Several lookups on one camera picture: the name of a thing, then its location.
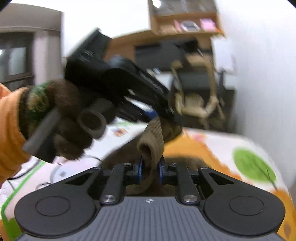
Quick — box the window with dark railing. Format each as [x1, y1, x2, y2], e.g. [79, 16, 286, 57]
[0, 32, 34, 91]

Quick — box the cartoon animal play mat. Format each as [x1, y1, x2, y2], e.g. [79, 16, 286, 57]
[1, 121, 295, 240]

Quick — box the brown gloved left hand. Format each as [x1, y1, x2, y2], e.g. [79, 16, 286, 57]
[20, 80, 115, 162]

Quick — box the beige mesh office chair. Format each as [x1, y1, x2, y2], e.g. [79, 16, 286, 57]
[171, 53, 226, 129]

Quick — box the white desk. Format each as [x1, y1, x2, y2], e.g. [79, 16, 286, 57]
[105, 29, 236, 91]

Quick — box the orange sleeved left forearm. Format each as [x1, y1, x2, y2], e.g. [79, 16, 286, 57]
[1, 84, 31, 184]

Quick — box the wooden wall shelf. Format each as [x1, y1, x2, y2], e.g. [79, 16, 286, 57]
[148, 1, 224, 36]

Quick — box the brown corduroy dotted garment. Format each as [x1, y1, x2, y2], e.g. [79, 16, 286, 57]
[99, 115, 186, 197]

